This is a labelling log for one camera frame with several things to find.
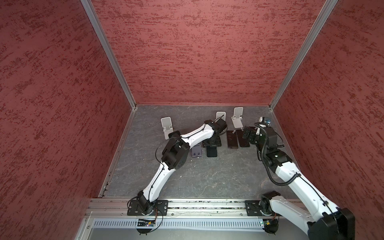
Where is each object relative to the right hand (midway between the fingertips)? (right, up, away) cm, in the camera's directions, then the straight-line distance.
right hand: (251, 130), depth 81 cm
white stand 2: (-14, +10, +23) cm, 28 cm away
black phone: (-21, -14, +12) cm, 28 cm away
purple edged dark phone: (-6, -9, +19) cm, 22 cm away
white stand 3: (0, +6, +28) cm, 29 cm away
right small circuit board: (+6, -45, -10) cm, 47 cm away
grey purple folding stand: (-31, -14, +11) cm, 35 cm away
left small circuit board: (-57, -45, -8) cm, 73 cm away
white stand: (-51, +2, +19) cm, 54 cm away
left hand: (-20, -12, +14) cm, 27 cm away
